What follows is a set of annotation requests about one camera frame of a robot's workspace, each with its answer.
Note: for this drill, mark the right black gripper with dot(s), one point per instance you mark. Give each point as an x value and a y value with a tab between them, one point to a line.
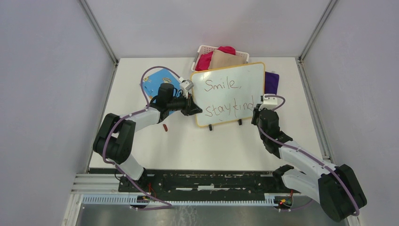
256	113

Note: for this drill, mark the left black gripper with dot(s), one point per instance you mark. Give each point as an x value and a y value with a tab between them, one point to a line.
190	108

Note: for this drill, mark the yellow framed whiteboard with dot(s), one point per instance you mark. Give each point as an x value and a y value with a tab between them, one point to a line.
227	94

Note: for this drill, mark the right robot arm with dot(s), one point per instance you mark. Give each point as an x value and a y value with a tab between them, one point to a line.
335	188

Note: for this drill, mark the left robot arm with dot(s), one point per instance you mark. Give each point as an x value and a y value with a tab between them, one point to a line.
115	137

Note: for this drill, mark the purple cloth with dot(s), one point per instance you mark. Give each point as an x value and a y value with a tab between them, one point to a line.
271	83

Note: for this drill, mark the red cloth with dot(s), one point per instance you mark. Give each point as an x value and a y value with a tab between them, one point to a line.
204	60

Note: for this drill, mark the beige cloth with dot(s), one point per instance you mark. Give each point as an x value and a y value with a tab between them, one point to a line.
220	59

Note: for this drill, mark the white plastic basket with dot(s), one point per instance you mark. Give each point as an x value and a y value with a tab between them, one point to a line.
238	53

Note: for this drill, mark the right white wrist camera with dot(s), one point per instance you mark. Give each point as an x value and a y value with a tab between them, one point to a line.
268	101

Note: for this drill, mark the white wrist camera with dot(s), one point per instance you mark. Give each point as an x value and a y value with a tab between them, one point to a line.
268	101
185	86

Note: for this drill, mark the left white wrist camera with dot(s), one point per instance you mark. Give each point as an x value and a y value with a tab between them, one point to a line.
185	86

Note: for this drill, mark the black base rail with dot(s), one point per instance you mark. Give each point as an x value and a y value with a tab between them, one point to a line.
206	185

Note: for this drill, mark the white comb cable duct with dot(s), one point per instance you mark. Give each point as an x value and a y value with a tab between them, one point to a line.
131	199

